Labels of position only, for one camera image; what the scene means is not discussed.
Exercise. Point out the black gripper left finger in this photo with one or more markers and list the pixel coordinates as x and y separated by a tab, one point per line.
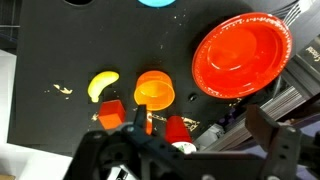
152	158

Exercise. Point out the small orange bowl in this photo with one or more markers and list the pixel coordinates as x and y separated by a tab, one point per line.
155	90

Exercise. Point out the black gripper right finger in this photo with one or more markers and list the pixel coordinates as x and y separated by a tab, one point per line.
281	142

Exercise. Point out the red cube block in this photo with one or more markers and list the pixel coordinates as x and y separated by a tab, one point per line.
111	114

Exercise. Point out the blue round plate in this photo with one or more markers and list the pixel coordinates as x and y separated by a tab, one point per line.
156	3

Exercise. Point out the red plastic bowl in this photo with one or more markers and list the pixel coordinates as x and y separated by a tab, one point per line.
242	55

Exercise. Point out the red plastic cup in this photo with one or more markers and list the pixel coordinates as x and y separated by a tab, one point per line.
177	135

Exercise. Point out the yellow toy banana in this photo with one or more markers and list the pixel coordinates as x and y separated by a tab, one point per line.
99	83

